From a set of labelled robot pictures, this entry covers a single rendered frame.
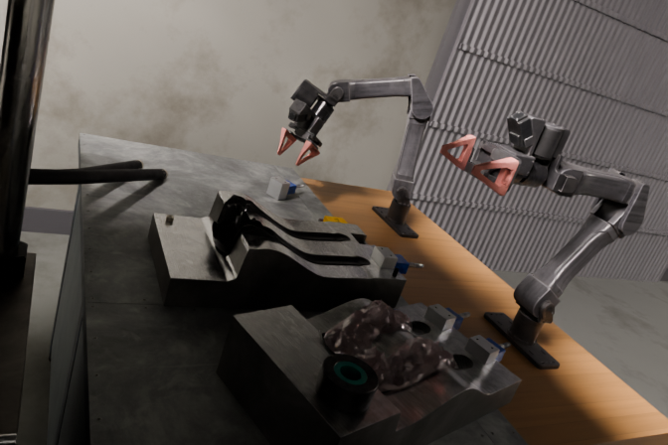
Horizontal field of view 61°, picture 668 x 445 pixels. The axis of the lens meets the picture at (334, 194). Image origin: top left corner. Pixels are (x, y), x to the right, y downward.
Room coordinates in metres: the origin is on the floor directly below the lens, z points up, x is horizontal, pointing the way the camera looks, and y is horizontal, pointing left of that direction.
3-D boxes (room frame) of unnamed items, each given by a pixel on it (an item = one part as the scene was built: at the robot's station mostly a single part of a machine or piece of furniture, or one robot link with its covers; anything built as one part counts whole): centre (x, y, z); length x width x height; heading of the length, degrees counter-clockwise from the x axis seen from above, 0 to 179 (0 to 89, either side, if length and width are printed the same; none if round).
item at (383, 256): (1.19, -0.19, 0.89); 0.13 x 0.05 x 0.05; 120
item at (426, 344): (0.84, -0.18, 0.90); 0.26 x 0.18 x 0.08; 137
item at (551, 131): (1.10, -0.37, 1.24); 0.12 x 0.09 x 0.12; 121
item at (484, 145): (1.05, -0.29, 1.20); 0.10 x 0.07 x 0.07; 31
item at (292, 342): (0.84, -0.18, 0.85); 0.50 x 0.26 x 0.11; 137
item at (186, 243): (1.11, 0.07, 0.87); 0.50 x 0.26 x 0.14; 120
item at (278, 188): (1.63, 0.14, 0.83); 0.13 x 0.05 x 0.05; 148
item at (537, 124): (1.05, -0.29, 1.25); 0.07 x 0.06 x 0.11; 31
